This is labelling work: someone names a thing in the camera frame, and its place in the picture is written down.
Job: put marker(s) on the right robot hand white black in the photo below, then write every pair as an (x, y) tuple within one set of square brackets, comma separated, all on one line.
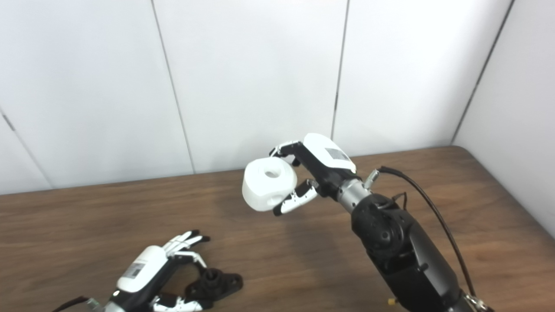
[(323, 162)]

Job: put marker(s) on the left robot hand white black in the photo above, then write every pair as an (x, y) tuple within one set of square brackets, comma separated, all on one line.
[(143, 271)]

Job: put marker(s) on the round white piece with holes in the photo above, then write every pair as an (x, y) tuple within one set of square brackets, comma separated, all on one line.
[(260, 188)]

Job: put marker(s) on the black flanged holder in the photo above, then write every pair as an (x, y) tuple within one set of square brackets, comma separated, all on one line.
[(221, 284)]

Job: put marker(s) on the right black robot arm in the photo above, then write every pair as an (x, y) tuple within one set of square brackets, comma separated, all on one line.
[(403, 247)]

